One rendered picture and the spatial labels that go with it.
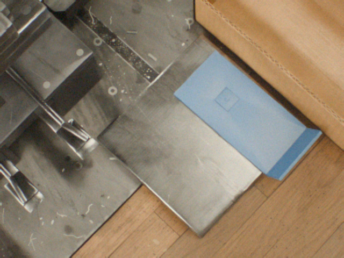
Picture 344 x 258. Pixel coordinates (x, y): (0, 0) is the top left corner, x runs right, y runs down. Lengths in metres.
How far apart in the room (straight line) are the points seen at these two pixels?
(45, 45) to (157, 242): 0.25
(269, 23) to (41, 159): 0.31
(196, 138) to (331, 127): 0.15
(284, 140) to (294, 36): 0.13
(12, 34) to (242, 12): 0.36
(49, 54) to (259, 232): 0.30
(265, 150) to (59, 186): 0.23
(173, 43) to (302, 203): 0.24
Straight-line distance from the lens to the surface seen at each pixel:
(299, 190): 0.81
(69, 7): 0.80
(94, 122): 0.82
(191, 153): 0.79
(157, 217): 0.80
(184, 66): 0.81
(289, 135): 0.79
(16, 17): 0.62
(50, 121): 0.74
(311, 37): 0.85
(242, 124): 0.79
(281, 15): 0.86
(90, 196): 0.81
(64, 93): 0.78
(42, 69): 0.76
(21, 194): 0.73
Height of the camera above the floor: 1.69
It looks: 75 degrees down
